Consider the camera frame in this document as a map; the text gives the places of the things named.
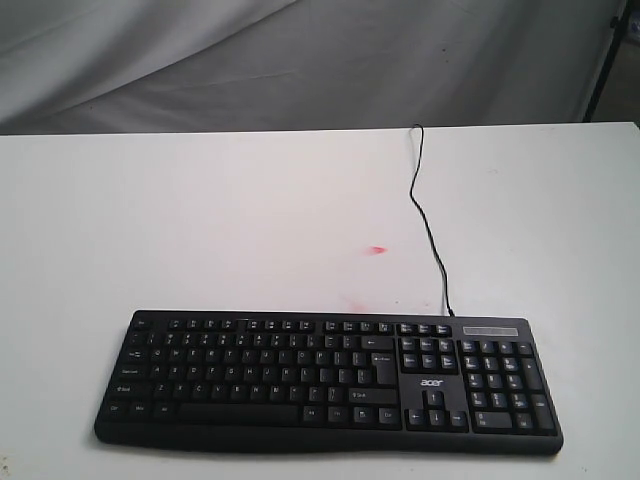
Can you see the black tripod stand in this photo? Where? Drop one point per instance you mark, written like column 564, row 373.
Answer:
column 617, row 28

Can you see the grey backdrop cloth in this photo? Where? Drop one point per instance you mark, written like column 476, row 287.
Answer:
column 71, row 67

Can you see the black acer keyboard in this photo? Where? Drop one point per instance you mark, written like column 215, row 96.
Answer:
column 278, row 382

